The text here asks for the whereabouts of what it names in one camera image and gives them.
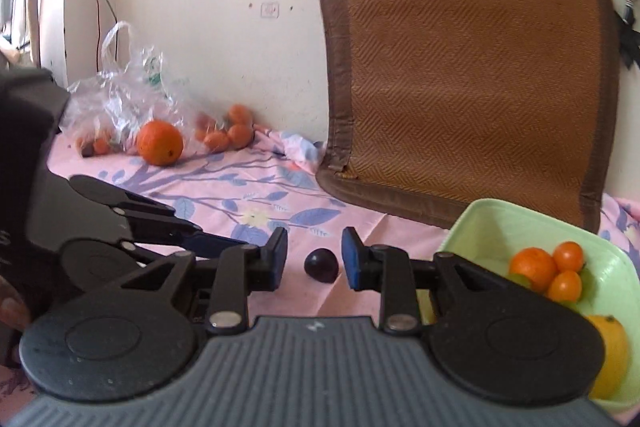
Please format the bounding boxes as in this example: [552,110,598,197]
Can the dark plum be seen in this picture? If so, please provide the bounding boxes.
[304,248,340,284]

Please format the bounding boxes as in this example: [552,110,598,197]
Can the small orange tangerine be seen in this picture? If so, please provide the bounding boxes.
[508,247,558,294]

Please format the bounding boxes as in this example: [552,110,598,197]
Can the large yellow citrus fruit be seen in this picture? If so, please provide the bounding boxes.
[586,315,629,400]

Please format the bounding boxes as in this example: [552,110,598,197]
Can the left human hand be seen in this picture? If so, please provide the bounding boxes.
[0,277,32,332]

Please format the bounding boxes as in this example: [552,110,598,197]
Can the pink patterned bedsheet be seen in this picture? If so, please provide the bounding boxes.
[0,123,640,427]

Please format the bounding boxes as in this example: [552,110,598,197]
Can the clear plastic bag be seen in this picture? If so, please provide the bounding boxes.
[60,20,227,157]

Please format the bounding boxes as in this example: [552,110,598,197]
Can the large orange fruit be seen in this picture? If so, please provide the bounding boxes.
[136,120,183,167]

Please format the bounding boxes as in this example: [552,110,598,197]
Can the green plastic basket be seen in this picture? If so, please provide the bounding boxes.
[440,195,639,413]

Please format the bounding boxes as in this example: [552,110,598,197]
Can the orange tangerines in bag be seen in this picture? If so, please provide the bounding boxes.
[193,104,255,154]

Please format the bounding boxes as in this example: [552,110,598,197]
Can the small orange tomato in basket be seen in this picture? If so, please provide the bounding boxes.
[546,270,582,303]

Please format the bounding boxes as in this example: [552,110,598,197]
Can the brown woven seat cushion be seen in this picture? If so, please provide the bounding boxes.
[317,0,620,232]

